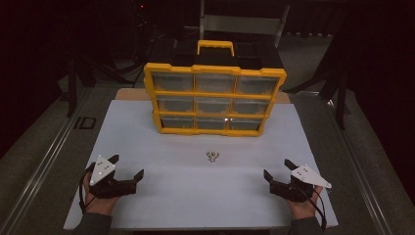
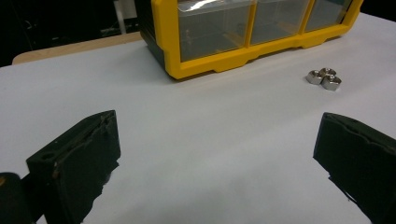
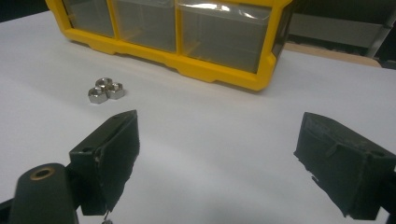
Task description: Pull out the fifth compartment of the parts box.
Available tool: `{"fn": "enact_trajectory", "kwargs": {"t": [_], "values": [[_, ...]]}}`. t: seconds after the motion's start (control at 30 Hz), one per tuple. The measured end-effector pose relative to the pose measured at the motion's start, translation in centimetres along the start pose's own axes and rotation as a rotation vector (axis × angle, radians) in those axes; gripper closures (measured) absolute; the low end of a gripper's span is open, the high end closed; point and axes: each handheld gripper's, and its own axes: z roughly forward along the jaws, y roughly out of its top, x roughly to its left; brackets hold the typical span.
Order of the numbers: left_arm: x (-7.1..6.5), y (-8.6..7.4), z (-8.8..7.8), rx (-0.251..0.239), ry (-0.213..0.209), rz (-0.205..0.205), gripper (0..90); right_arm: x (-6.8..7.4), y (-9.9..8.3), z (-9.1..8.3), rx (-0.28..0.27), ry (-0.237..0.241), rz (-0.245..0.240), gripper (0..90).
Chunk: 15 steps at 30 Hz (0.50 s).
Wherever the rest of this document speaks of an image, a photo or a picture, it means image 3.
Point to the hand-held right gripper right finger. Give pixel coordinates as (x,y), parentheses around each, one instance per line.
(342,168)

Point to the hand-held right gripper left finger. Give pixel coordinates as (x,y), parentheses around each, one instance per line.
(106,161)

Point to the silver hex nut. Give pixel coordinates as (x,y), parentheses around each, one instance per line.
(104,82)
(97,95)
(116,91)

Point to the yellow drawer organizer cabinet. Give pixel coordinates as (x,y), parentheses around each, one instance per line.
(218,73)

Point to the set of clear plastic drawers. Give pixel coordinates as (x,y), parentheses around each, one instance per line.
(218,37)

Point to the white table cover sheet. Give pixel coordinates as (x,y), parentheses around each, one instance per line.
(202,124)

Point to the grey metal stand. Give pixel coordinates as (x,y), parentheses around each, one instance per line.
(336,31)

